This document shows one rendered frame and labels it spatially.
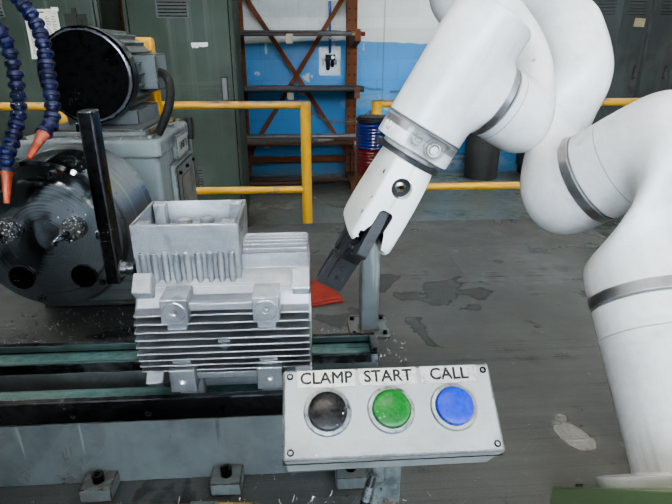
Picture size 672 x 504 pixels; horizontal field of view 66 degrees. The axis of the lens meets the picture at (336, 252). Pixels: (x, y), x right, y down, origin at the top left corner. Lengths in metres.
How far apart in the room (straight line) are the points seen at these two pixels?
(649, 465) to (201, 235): 0.52
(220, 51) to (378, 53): 2.34
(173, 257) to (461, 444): 0.37
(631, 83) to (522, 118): 5.63
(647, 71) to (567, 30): 5.45
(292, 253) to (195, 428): 0.26
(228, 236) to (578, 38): 0.53
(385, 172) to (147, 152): 0.66
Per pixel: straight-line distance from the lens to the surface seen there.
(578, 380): 1.00
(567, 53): 0.80
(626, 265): 0.64
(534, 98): 0.57
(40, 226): 0.96
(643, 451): 0.63
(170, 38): 3.85
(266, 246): 0.63
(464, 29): 0.54
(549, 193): 0.72
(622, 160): 0.68
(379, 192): 0.52
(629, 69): 6.16
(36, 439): 0.78
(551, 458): 0.83
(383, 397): 0.42
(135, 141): 1.10
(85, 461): 0.78
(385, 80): 5.75
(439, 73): 0.53
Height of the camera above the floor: 1.33
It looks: 22 degrees down
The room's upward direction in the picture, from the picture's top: straight up
